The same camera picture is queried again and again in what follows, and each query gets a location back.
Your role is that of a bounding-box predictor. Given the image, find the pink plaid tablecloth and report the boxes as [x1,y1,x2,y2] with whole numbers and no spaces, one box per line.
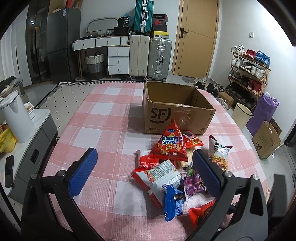
[41,81,269,241]

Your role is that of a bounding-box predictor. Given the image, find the wooden door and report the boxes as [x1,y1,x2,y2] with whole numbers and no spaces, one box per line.
[172,0,220,78]

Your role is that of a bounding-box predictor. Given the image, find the dotted cream rug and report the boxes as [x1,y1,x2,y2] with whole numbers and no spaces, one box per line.
[36,79,144,138]

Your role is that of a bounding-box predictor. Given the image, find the woven laundry basket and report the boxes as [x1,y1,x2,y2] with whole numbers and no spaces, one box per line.
[85,51,105,81]

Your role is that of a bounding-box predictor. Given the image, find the silver suitcase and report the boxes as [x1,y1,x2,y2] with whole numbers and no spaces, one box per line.
[147,38,172,82]

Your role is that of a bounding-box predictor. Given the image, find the black smartphone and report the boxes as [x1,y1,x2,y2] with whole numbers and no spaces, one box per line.
[4,155,15,188]

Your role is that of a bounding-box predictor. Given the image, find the beige suitcase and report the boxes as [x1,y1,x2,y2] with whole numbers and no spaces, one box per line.
[129,35,150,78]

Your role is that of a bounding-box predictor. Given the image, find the purple grape candy bag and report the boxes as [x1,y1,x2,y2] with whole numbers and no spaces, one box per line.
[184,161,207,201]

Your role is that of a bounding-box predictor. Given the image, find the wooden shoe rack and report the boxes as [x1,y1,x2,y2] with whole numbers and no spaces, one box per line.
[225,45,270,110]

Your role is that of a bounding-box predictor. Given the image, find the cream trash bin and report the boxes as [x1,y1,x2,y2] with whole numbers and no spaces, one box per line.
[231,103,253,130]

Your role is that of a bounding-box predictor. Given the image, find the teal suitcase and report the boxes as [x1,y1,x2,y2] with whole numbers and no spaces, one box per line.
[134,0,154,33]

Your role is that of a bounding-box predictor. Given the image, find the yellow plastic bag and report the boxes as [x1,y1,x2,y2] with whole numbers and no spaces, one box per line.
[0,128,17,153]

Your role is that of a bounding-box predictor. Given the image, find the large white red snack bag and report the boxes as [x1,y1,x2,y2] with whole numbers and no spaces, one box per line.
[132,160,181,207]

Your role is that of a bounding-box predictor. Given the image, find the red snack pack front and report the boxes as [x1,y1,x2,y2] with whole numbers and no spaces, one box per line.
[189,200,215,228]

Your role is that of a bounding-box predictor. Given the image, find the blue oreo pack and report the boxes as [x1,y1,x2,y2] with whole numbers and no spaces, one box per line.
[164,185,185,222]

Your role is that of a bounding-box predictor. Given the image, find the white grey snack bag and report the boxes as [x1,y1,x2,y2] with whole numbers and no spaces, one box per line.
[208,135,232,171]

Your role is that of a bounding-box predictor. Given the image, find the stacked shoe boxes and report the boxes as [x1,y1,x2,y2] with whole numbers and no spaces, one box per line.
[152,14,169,39]

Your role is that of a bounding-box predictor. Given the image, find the clear cake bread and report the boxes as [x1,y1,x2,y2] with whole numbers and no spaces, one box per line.
[176,148,195,168]

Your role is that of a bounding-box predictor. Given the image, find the brown paper cat bag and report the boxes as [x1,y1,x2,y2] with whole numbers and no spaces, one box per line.
[252,121,281,160]

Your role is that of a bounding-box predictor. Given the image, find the small cardboard box floor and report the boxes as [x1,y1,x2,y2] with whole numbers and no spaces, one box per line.
[217,92,234,109]

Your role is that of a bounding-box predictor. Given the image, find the grey side cabinet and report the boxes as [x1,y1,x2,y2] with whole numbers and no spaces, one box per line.
[1,109,58,204]

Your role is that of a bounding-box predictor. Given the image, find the red triangular chips bag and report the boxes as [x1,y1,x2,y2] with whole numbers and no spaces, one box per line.
[149,119,187,161]

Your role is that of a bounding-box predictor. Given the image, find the red white balloon glue pack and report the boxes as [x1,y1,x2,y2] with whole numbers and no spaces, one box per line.
[135,150,159,172]

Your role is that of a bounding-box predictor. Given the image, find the purple gift bag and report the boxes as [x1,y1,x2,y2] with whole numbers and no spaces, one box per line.
[246,92,280,137]

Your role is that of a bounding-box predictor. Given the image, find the white drawer desk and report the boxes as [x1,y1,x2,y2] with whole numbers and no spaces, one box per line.
[72,36,130,75]

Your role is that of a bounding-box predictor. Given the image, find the dark grey refrigerator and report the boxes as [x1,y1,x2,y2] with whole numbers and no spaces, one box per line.
[47,8,81,84]

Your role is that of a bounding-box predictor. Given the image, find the white electric kettle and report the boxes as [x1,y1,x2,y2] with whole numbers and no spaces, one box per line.
[1,90,35,144]

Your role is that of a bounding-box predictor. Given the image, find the SF cardboard box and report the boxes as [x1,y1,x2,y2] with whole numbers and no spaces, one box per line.
[142,81,216,135]

